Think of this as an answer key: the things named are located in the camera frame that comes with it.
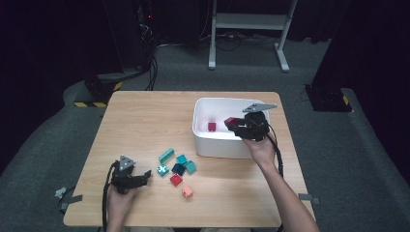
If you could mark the person's left hand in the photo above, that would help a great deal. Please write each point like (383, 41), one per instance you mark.
(119, 203)

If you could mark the grey tape strip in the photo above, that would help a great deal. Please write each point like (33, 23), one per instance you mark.
(308, 198)
(71, 199)

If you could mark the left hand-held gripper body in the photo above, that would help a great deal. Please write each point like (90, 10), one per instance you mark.
(124, 179)

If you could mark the long teal block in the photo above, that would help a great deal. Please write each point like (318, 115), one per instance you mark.
(166, 155)

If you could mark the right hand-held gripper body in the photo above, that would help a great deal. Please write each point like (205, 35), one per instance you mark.
(256, 127)

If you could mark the bright red block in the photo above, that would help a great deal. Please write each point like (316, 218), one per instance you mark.
(176, 179)

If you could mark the magenta wedge block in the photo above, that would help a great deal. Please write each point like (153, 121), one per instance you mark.
(230, 121)

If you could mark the dark red cube block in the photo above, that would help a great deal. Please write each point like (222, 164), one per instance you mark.
(211, 126)

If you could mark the black stand base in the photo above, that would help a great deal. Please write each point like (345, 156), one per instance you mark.
(327, 98)
(101, 87)

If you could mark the pale teal block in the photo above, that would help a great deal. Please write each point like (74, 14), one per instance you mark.
(191, 167)

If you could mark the person's right hand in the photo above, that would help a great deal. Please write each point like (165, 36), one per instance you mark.
(262, 151)

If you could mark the pink block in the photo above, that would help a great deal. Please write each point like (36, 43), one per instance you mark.
(187, 191)

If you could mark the white metal stand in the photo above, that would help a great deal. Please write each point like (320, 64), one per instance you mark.
(251, 22)

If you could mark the dark teal block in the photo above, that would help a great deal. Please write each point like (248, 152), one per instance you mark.
(178, 168)

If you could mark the dark curtain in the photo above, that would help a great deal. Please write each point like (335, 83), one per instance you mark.
(48, 48)
(370, 48)

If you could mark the white plastic storage bin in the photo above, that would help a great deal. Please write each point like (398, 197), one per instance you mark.
(219, 148)

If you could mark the teal cube block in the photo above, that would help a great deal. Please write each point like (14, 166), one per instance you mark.
(182, 159)

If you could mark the yellow black hazard tape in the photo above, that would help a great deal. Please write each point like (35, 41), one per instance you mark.
(90, 104)

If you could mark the teal block white cross print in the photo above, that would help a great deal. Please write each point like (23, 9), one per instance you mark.
(162, 169)

